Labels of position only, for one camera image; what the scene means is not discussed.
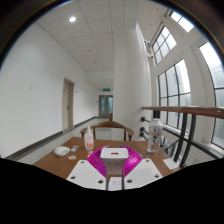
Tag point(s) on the green exit sign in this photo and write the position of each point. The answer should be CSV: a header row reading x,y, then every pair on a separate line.
x,y
106,89

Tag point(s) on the white pump bottle orange label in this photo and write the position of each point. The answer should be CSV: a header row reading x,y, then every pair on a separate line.
x,y
89,141

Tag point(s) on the slanted high window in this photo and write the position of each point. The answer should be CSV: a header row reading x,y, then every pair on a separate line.
x,y
182,21

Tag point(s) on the beige side door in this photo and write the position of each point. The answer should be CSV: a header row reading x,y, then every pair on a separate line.
x,y
68,105

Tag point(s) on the large side window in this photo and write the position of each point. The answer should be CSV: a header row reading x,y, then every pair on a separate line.
x,y
215,73

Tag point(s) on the white power strip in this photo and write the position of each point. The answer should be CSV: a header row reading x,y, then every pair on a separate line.
x,y
115,184

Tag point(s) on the round ceiling light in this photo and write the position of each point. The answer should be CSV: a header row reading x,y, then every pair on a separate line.
x,y
72,19

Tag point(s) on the arched upper window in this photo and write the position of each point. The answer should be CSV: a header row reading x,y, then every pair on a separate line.
x,y
163,45

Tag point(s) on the small colourful sticker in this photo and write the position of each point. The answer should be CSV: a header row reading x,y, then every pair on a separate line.
x,y
76,146
72,157
89,152
73,150

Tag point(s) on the wooden-topped black railing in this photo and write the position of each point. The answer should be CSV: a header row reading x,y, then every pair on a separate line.
x,y
186,111

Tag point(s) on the clear plastic drink bottle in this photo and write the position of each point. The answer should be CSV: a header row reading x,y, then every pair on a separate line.
x,y
154,138

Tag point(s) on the white charger block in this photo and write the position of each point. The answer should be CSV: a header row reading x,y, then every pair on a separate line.
x,y
114,163

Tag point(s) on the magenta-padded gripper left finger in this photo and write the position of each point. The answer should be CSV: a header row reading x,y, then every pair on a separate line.
x,y
85,175

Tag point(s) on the glass double door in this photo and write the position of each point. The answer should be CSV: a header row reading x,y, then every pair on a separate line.
x,y
106,106

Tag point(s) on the white wall-mounted camera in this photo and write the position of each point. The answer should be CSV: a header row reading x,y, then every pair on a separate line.
x,y
146,42
149,55

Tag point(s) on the white paper card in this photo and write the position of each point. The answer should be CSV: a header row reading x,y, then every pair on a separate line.
x,y
170,163

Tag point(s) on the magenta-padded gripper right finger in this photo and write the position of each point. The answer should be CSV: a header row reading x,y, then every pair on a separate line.
x,y
143,173

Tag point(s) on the wooden chair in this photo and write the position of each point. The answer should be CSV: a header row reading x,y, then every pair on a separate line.
x,y
110,124

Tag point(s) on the tall gridded window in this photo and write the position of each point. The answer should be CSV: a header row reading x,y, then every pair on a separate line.
x,y
173,83

